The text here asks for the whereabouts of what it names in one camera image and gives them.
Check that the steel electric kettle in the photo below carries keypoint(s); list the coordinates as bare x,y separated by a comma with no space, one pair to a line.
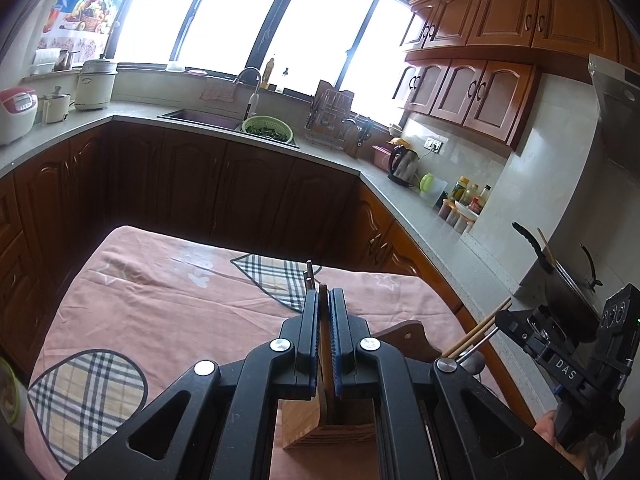
402,165

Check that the brown lower cabinets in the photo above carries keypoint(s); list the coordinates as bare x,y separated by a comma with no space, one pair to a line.
200,185

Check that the person's right hand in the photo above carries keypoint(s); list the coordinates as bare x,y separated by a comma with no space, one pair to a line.
547,430

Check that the black wok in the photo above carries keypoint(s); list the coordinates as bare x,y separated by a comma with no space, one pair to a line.
565,290

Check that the metal dish rack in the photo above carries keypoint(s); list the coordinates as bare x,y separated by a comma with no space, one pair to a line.
330,120

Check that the small white pot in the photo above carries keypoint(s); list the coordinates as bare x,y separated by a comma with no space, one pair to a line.
55,107

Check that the kitchen sink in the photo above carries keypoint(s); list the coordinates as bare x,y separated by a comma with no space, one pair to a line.
200,117

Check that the jar with yellow lid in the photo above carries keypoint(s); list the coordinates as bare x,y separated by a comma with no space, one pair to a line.
460,189

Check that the brown upper cabinets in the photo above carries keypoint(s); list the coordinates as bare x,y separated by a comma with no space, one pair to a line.
500,60

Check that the wooden utensil holder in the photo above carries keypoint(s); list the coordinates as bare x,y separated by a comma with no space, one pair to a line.
310,430

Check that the large white cooker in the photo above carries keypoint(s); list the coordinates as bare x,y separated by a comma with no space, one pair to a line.
95,85

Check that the white and red rice cooker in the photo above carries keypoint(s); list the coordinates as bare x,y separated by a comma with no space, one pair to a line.
17,115

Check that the brown cabinets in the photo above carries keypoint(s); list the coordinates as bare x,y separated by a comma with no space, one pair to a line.
200,185
500,60

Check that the red label sauce bottle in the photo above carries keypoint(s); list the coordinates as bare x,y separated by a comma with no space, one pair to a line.
480,200

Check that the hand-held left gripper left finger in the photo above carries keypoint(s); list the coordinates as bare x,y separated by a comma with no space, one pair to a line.
311,340

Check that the curved sink faucet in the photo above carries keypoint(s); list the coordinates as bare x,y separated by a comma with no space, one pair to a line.
252,100

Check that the pink plastic container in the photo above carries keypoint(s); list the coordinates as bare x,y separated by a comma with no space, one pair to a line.
381,157

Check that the row of spice jars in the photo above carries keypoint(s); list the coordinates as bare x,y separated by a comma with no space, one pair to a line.
455,217

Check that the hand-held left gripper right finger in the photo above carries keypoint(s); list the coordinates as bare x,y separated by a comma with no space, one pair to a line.
339,345

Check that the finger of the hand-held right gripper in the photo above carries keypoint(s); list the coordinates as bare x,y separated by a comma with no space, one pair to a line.
517,327

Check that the yellow bottle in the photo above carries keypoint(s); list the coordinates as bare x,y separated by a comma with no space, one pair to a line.
269,72

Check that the green colander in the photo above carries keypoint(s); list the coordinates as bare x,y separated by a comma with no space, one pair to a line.
267,129

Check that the fruit wall poster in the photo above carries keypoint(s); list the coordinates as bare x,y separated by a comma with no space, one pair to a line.
90,10

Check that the cup with green lid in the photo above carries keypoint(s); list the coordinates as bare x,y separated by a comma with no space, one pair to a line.
430,187

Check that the kitchen window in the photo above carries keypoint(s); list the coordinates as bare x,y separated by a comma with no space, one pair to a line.
225,10

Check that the wooden cutting board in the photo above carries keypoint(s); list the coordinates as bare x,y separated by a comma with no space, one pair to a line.
322,95

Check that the green plastic basin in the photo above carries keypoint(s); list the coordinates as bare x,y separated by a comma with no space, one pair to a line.
9,390

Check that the steel range hood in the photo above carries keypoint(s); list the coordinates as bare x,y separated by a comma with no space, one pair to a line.
617,120

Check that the thin dark chopstick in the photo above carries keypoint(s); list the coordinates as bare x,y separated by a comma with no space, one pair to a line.
477,349

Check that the pink plaid-heart tablecloth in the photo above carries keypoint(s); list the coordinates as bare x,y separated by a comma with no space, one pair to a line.
175,300

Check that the brown wooden chopstick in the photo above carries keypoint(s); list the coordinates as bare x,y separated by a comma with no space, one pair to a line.
480,326
475,338

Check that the wall socket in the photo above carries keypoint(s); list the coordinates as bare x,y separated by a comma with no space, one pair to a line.
434,144

